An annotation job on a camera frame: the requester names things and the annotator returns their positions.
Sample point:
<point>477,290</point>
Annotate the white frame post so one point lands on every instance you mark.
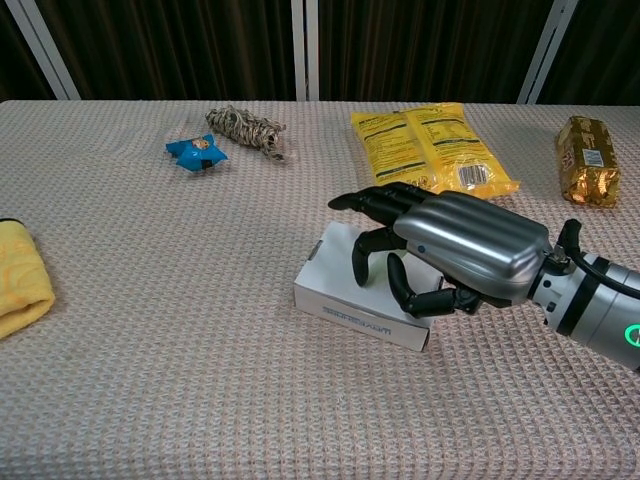
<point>305,50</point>
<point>45,50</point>
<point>547,50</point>

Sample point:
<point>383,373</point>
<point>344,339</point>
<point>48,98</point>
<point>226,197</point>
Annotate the gold foil packet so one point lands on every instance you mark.
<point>590,160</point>

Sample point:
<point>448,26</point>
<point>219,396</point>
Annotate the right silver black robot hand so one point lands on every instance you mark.
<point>475,245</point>

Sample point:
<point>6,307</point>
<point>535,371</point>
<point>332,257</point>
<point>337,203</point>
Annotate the yellow and black microfiber cloth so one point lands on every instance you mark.
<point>20,280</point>

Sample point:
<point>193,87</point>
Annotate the dark pleated curtain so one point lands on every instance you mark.
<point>175,45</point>

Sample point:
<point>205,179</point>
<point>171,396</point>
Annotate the yellow snack bag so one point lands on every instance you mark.
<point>425,145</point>

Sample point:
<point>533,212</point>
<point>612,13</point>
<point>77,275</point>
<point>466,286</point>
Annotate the pink waffle tablecloth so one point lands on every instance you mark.
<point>200,350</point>

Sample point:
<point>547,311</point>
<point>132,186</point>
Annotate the blue snack packet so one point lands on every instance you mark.
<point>195,152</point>

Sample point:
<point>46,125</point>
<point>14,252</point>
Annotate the white cardboard box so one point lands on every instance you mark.
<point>330,285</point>

